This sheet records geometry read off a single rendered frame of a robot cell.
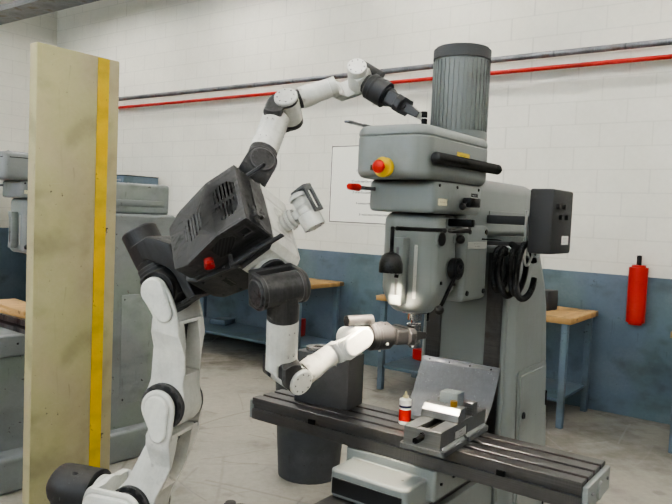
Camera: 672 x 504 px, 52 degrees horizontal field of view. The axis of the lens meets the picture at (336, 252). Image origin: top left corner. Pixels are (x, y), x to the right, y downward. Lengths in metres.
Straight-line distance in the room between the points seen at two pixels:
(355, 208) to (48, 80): 4.72
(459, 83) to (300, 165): 5.67
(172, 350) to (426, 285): 0.80
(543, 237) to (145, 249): 1.24
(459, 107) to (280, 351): 1.05
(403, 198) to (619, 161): 4.38
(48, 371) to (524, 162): 4.66
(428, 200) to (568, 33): 4.74
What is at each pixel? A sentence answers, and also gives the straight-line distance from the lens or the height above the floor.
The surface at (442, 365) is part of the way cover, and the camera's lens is 2.64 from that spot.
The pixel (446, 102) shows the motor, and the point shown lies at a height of 2.01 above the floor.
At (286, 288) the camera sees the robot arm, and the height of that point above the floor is 1.41.
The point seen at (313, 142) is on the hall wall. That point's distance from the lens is 7.88.
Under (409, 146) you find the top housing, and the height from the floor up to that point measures 1.82.
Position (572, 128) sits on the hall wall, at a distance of 6.51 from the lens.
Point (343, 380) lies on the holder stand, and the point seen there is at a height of 1.03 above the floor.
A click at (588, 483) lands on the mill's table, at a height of 0.92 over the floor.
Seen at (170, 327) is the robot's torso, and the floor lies 1.26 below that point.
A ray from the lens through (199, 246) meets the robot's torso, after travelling 1.89.
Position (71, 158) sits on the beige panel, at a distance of 3.34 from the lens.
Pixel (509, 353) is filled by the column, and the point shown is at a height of 1.14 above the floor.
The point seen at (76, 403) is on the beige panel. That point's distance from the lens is 3.49.
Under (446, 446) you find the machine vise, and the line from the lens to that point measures 2.11.
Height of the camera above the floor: 1.61
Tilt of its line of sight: 3 degrees down
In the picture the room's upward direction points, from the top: 2 degrees clockwise
